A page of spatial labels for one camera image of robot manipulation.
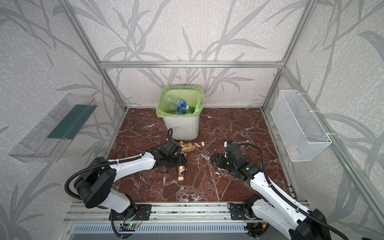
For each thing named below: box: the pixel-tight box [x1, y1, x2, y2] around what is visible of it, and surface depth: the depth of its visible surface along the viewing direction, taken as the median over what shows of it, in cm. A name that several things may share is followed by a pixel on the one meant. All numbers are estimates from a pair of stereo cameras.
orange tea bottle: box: [179, 141, 205, 153], surface depth 96 cm
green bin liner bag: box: [156, 85, 205, 118], surface depth 93 cm
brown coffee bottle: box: [177, 165, 188, 181], surface depth 86 cm
